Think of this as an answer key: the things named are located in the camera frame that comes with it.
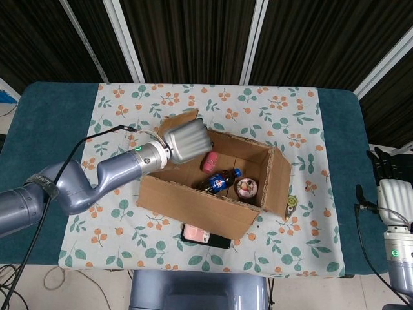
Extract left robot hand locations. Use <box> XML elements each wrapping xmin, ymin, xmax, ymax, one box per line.
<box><xmin>163</xmin><ymin>118</ymin><xmax>214</xmax><ymax>165</ymax></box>

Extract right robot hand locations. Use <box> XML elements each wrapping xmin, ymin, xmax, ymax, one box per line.
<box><xmin>354</xmin><ymin>147</ymin><xmax>413</xmax><ymax>227</ymax></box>

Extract brown cardboard shipping box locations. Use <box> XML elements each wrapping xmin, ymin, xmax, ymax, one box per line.
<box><xmin>137</xmin><ymin>108</ymin><xmax>293</xmax><ymax>240</ymax></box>

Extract cola bottle blue cap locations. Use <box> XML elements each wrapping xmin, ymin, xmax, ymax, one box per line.
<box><xmin>195</xmin><ymin>167</ymin><xmax>243</xmax><ymax>194</ymax></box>

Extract floral fruit print tablecloth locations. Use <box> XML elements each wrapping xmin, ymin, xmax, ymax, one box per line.
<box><xmin>57</xmin><ymin>82</ymin><xmax>346</xmax><ymax>278</ymax></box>

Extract round food cup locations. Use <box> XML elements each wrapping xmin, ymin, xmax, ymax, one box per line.
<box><xmin>234</xmin><ymin>177</ymin><xmax>259</xmax><ymax>198</ymax></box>

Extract pink tissue pack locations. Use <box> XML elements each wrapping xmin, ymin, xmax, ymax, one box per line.
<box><xmin>182</xmin><ymin>224</ymin><xmax>210</xmax><ymax>243</ymax></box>

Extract green correction tape dispenser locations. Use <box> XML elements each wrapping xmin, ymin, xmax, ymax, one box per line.
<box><xmin>285</xmin><ymin>194</ymin><xmax>299</xmax><ymax>220</ymax></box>

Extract black smartphone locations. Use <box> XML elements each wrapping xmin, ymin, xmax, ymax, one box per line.
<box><xmin>179</xmin><ymin>222</ymin><xmax>233</xmax><ymax>249</ymax></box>

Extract grey-blue robot torso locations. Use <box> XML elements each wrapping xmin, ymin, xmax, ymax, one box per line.
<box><xmin>128</xmin><ymin>269</ymin><xmax>270</xmax><ymax>310</ymax></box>

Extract teal table cover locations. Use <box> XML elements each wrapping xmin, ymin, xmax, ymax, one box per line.
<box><xmin>0</xmin><ymin>80</ymin><xmax>396</xmax><ymax>275</ymax></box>

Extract blue white object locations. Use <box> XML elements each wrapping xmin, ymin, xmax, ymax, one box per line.
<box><xmin>0</xmin><ymin>77</ymin><xmax>20</xmax><ymax>104</ymax></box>

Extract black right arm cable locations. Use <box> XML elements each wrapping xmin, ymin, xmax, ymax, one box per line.
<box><xmin>353</xmin><ymin>203</ymin><xmax>408</xmax><ymax>306</ymax></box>

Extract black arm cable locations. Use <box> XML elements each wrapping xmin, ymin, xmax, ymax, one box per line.
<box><xmin>0</xmin><ymin>124</ymin><xmax>165</xmax><ymax>310</ymax></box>
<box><xmin>353</xmin><ymin>203</ymin><xmax>408</xmax><ymax>306</ymax></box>

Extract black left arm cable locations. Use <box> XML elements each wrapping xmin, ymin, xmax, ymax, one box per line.
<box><xmin>0</xmin><ymin>124</ymin><xmax>165</xmax><ymax>310</ymax></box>

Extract white frame post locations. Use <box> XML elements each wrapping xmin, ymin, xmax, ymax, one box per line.
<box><xmin>353</xmin><ymin>32</ymin><xmax>413</xmax><ymax>99</ymax></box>
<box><xmin>240</xmin><ymin>0</ymin><xmax>268</xmax><ymax>85</ymax></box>
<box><xmin>103</xmin><ymin>0</ymin><xmax>145</xmax><ymax>83</ymax></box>

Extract thin grey frame post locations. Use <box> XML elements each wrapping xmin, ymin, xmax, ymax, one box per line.
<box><xmin>61</xmin><ymin>0</ymin><xmax>109</xmax><ymax>83</ymax></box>

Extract beige floor cable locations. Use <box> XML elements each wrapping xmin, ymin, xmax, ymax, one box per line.
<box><xmin>43</xmin><ymin>267</ymin><xmax>109</xmax><ymax>310</ymax></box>

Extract black floor cables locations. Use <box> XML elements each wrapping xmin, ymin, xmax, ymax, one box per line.
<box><xmin>0</xmin><ymin>263</ymin><xmax>22</xmax><ymax>310</ymax></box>

